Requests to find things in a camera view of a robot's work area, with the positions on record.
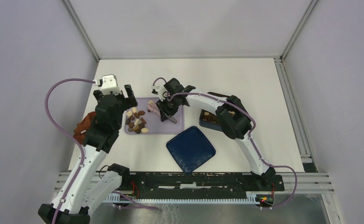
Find purple chocolate tray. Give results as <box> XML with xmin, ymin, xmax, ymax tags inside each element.
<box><xmin>137</xmin><ymin>97</ymin><xmax>185</xmax><ymax>134</ymax></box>

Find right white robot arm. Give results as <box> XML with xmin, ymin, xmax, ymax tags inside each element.
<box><xmin>151</xmin><ymin>78</ymin><xmax>276</xmax><ymax>190</ymax></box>

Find brown crumpled cloth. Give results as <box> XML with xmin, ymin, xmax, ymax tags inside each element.
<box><xmin>73</xmin><ymin>112</ymin><xmax>96</xmax><ymax>145</ymax></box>

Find pink tongs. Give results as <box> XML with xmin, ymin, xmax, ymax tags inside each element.
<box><xmin>147</xmin><ymin>103</ymin><xmax>177</xmax><ymax>124</ymax></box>

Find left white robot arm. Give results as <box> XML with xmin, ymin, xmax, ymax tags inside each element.
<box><xmin>38</xmin><ymin>84</ymin><xmax>137</xmax><ymax>224</ymax></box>

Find blue tin chocolate box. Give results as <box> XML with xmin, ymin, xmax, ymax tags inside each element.
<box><xmin>199</xmin><ymin>110</ymin><xmax>222</xmax><ymax>132</ymax></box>

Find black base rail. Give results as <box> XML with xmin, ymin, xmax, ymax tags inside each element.
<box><xmin>117</xmin><ymin>172</ymin><xmax>285</xmax><ymax>200</ymax></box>

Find blue tin lid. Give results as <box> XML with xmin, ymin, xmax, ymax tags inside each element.
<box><xmin>166</xmin><ymin>126</ymin><xmax>216</xmax><ymax>174</ymax></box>

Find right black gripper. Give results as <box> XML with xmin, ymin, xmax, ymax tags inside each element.
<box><xmin>155</xmin><ymin>95</ymin><xmax>179</xmax><ymax>122</ymax></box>

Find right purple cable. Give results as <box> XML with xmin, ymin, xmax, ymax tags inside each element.
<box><xmin>152</xmin><ymin>77</ymin><xmax>298</xmax><ymax>210</ymax></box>

